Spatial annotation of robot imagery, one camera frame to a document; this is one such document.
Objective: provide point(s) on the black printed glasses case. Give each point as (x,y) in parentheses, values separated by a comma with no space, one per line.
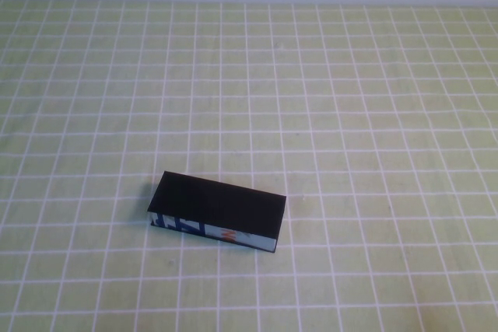
(218,203)

